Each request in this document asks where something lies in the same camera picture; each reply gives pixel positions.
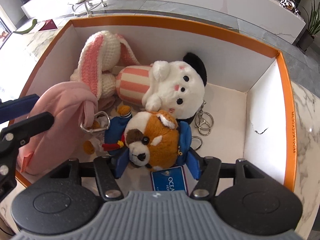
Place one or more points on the small white rocking chair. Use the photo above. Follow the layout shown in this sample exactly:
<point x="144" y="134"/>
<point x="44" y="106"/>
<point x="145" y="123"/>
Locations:
<point x="89" y="5"/>

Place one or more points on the silver keyring clasp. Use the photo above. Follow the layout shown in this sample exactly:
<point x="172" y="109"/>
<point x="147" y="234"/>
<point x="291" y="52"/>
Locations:
<point x="204" y="121"/>

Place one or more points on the cow pattern figurine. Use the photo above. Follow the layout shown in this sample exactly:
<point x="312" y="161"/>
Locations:
<point x="290" y="5"/>

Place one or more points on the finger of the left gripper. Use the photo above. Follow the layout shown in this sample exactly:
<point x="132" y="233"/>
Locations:
<point x="13" y="109"/>
<point x="19" y="134"/>

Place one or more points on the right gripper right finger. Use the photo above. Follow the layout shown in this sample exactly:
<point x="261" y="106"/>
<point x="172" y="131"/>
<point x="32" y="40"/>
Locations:
<point x="206" y="171"/>

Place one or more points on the pink fabric pouch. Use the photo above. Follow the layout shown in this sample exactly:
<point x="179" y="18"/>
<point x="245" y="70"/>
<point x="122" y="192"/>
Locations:
<point x="72" y="104"/>

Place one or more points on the crochet white pink bunny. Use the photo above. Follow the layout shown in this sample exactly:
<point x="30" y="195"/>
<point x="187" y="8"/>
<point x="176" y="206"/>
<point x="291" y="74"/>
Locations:
<point x="102" y="52"/>

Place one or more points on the blue paper hang tag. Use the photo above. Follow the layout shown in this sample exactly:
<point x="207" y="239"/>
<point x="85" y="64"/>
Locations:
<point x="172" y="179"/>

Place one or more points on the brown dog pilot plush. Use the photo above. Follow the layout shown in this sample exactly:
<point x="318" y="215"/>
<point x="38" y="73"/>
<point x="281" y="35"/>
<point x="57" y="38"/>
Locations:
<point x="155" y="140"/>

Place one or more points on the orange cardboard box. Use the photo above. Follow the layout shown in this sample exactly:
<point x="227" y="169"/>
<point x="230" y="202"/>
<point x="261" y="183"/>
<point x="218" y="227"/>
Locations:
<point x="249" y="93"/>

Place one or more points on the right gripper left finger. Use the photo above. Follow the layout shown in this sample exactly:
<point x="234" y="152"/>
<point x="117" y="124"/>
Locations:
<point x="107" y="170"/>

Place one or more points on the potted green plant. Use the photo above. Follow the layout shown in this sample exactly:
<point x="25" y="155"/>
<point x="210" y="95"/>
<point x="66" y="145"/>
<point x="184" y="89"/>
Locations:
<point x="310" y="13"/>

